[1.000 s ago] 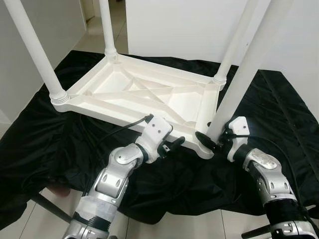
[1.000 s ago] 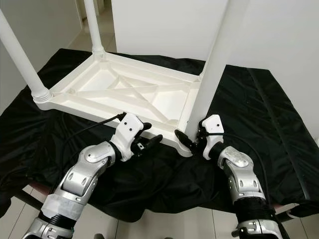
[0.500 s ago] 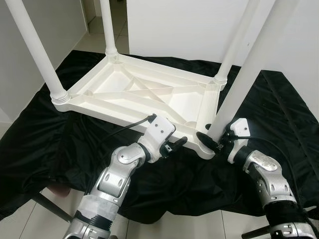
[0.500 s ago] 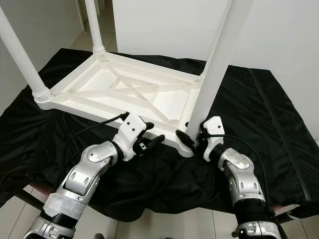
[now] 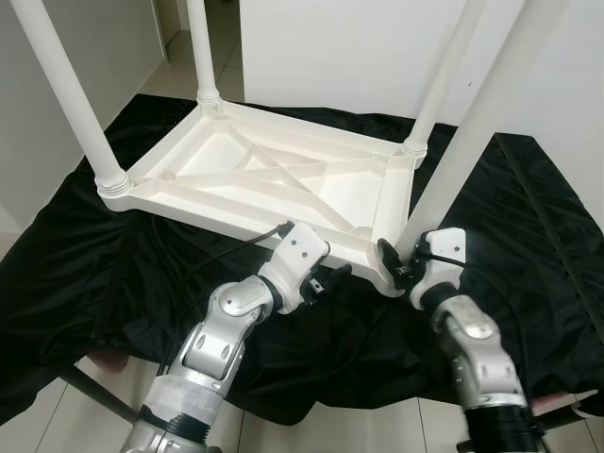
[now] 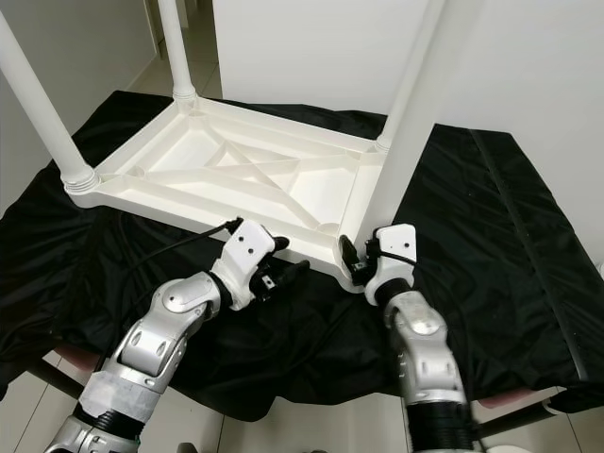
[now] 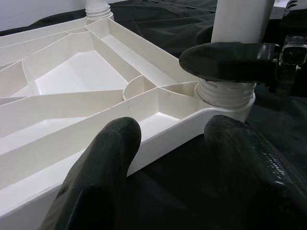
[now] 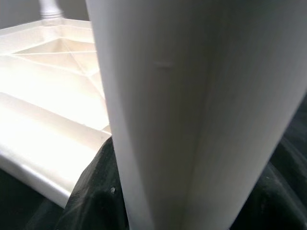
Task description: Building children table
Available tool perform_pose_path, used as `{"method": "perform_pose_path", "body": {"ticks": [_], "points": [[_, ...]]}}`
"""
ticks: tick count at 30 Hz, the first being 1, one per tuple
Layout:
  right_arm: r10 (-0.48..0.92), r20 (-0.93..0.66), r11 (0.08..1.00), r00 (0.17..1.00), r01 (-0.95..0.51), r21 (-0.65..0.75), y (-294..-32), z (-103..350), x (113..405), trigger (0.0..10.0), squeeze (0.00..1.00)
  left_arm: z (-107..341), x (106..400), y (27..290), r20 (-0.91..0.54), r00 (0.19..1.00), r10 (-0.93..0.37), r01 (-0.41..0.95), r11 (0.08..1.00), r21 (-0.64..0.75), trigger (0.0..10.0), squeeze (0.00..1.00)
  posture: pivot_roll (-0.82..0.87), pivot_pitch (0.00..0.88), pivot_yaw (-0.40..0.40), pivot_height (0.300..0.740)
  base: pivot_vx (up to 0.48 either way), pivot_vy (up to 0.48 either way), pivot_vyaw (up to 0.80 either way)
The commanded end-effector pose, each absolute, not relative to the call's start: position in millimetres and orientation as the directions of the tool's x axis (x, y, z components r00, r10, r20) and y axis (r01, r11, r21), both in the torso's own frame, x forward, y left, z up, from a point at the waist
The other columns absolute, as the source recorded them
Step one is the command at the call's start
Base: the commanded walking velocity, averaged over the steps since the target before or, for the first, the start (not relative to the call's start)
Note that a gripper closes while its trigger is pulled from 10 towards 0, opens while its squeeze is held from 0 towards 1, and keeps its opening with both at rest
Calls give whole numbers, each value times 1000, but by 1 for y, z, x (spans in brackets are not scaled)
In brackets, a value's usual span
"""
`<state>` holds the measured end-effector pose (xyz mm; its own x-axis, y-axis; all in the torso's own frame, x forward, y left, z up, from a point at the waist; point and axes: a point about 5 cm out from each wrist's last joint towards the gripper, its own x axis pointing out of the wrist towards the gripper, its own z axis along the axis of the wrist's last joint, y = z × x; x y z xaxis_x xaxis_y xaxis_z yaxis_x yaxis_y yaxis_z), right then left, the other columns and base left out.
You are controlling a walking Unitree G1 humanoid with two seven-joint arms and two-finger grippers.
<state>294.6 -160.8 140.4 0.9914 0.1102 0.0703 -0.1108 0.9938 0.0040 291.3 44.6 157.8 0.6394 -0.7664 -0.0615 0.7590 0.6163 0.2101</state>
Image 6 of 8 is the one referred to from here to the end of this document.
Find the white plastic table top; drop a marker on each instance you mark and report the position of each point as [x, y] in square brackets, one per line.
[198, 156]

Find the white plastic table leg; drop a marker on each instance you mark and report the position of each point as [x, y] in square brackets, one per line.
[42, 104]
[396, 104]
[175, 42]
[425, 104]

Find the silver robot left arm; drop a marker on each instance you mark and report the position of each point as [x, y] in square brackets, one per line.
[160, 330]

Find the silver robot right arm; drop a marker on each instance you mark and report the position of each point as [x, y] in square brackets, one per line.
[425, 359]

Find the black cloth table cover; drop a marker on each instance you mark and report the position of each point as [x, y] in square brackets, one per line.
[510, 255]

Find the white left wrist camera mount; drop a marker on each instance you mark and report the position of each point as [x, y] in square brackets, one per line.
[250, 243]

